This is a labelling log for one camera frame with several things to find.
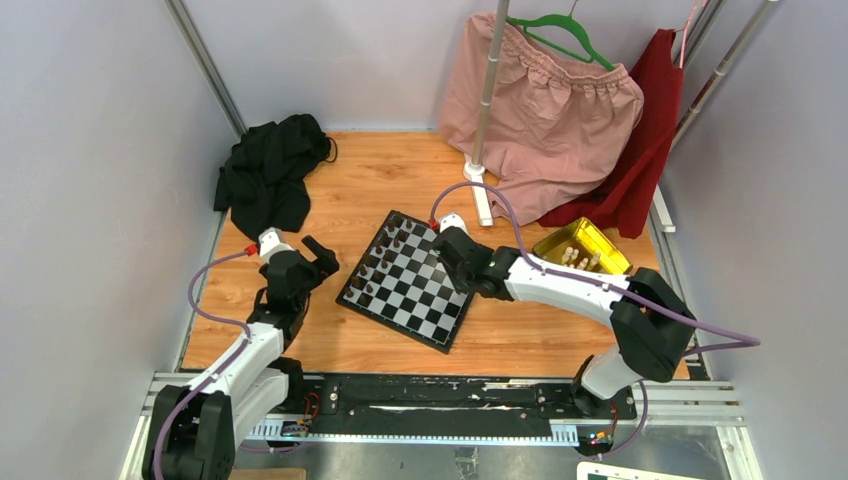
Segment black white chessboard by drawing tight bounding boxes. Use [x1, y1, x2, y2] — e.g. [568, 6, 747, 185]
[336, 210, 473, 354]

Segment yellow metal tray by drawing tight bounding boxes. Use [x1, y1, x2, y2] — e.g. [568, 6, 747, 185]
[532, 217, 633, 275]

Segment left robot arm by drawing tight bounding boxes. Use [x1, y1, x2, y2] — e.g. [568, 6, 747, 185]
[141, 228, 340, 479]

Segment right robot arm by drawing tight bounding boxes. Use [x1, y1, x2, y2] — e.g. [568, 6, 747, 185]
[433, 227, 694, 418]

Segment white clothes rack stand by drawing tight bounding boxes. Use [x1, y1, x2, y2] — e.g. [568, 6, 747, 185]
[463, 0, 510, 227]

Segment black cloth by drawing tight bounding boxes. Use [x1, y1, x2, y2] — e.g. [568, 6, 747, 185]
[213, 114, 338, 241]

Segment red garment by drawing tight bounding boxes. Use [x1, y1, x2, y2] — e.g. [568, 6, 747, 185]
[538, 29, 683, 239]

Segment pink shorts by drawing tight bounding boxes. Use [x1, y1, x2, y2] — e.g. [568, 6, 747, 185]
[481, 25, 645, 225]

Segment green hanger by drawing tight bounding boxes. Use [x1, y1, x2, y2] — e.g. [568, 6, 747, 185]
[507, 13, 617, 73]

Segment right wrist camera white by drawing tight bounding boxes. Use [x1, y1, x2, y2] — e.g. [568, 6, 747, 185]
[438, 212, 468, 233]

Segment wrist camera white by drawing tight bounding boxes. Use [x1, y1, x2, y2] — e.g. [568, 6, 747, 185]
[258, 227, 294, 263]
[438, 212, 468, 233]

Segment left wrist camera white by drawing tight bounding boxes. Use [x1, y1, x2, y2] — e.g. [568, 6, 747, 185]
[258, 227, 294, 263]

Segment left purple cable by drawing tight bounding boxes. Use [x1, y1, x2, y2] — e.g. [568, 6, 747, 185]
[150, 246, 260, 480]

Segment purple cable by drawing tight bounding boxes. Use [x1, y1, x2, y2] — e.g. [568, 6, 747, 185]
[429, 182, 762, 458]
[150, 246, 260, 480]

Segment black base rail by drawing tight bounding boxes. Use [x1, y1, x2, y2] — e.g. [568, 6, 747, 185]
[272, 373, 637, 445]

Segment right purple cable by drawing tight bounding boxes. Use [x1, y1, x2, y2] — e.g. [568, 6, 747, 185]
[429, 182, 762, 458]

